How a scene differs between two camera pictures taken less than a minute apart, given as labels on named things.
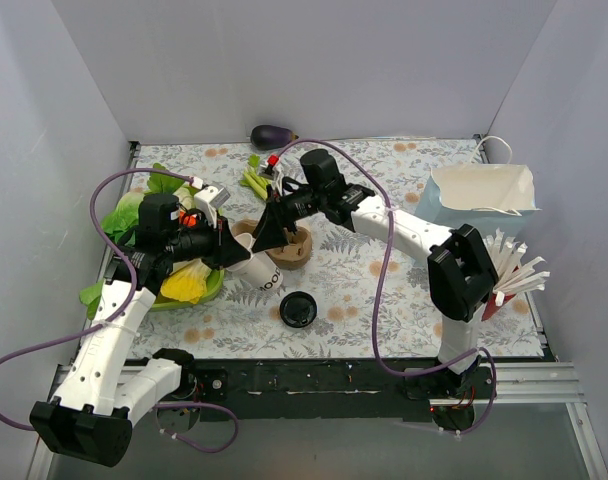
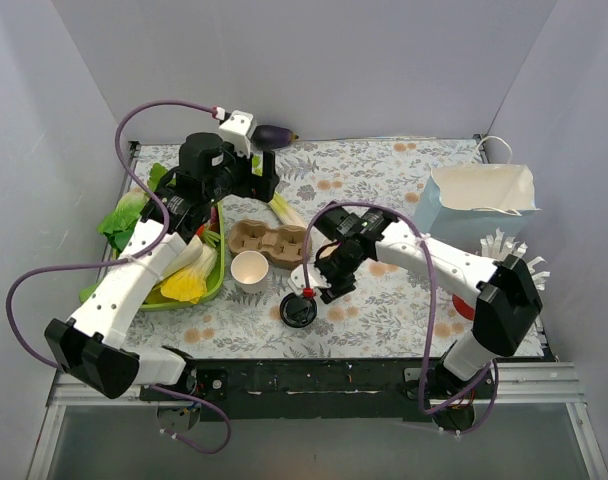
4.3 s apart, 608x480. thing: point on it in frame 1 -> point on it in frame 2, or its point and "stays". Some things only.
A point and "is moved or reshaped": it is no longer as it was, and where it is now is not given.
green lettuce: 121,221 stays
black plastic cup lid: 298,309 stays
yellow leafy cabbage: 187,282 stays
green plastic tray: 214,280 stays
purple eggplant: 270,137 stays
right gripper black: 277,212 -> 337,284
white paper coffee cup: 258,270 is moved or reshaped
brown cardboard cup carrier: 295,255 stays
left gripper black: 222,245 -> 266,176
